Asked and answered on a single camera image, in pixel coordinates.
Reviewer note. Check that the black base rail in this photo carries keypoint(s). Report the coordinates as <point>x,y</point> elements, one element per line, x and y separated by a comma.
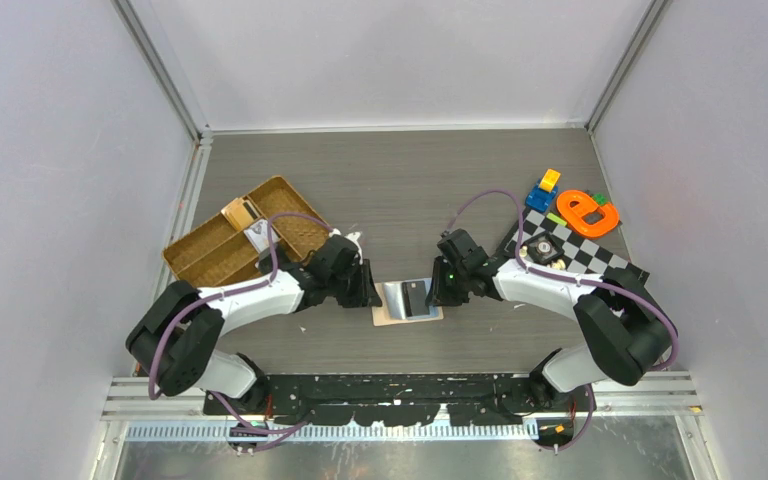
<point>399,400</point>

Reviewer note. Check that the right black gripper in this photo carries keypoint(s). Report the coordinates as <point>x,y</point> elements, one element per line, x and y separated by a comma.
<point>438,295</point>

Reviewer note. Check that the woven wicker tray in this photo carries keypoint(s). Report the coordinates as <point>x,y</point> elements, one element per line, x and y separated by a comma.
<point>214,254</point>

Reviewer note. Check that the gold credit card in tray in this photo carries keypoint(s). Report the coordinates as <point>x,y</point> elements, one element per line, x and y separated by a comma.
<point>240,213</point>

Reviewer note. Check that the lime green stick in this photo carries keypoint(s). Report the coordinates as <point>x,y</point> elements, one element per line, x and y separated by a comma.
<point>557,219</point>

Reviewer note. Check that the white credit card in tray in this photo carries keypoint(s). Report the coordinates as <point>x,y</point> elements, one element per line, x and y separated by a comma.
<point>261,234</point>

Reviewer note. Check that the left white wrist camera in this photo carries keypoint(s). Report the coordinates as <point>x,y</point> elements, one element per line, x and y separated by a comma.
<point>354,236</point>

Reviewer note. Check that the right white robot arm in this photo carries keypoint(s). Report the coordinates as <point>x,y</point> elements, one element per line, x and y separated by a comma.
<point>625,333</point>

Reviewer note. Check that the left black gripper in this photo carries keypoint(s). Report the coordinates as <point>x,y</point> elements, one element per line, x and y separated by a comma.
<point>365,295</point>

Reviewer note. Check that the orange plastic letter toy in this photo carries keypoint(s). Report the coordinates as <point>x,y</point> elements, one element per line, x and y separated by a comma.
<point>584,216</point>

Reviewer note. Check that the black credit card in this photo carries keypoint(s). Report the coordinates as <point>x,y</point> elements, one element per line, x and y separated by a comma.
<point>414,298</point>

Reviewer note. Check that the yellow toy block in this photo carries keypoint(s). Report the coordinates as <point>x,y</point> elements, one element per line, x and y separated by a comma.
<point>548,182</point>

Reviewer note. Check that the blue toy block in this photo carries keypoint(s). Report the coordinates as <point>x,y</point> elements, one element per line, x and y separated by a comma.
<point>541,200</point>

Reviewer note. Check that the beige card holder wallet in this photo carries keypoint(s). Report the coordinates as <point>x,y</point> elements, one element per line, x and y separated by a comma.
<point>392,312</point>

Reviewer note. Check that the black white checkerboard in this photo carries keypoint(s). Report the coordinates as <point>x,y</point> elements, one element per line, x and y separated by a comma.
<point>581,255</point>

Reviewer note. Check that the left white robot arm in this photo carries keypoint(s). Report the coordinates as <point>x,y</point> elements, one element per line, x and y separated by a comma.
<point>175,341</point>

